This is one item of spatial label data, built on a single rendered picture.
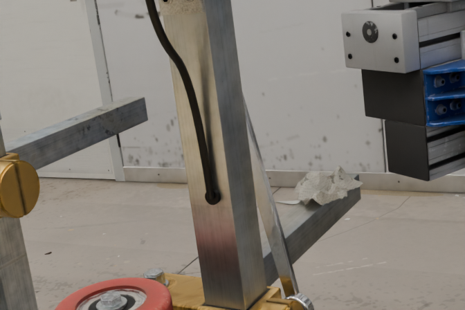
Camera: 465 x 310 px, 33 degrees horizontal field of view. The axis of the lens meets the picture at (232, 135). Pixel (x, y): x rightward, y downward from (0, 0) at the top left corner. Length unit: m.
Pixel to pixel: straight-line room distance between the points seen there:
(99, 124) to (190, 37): 0.37
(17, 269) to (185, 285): 0.18
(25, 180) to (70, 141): 0.15
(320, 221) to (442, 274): 1.87
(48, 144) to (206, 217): 0.30
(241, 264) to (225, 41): 0.16
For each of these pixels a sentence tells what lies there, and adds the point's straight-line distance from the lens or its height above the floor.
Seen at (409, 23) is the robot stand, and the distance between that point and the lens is 1.19.
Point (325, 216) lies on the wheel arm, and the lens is 0.80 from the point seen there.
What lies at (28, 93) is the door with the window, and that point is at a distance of 4.28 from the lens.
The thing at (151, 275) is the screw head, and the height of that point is 0.88.
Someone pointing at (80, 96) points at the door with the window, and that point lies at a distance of 4.06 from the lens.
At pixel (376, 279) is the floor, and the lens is 2.63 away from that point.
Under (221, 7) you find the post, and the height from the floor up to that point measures 1.09.
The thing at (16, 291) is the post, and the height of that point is 0.85.
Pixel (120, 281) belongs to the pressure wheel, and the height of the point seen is 0.91.
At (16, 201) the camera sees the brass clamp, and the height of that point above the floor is 0.94.
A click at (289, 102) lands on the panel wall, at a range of 3.46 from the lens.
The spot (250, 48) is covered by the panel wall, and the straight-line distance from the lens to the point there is 3.49.
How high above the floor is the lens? 1.13
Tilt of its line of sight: 14 degrees down
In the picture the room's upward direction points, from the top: 7 degrees counter-clockwise
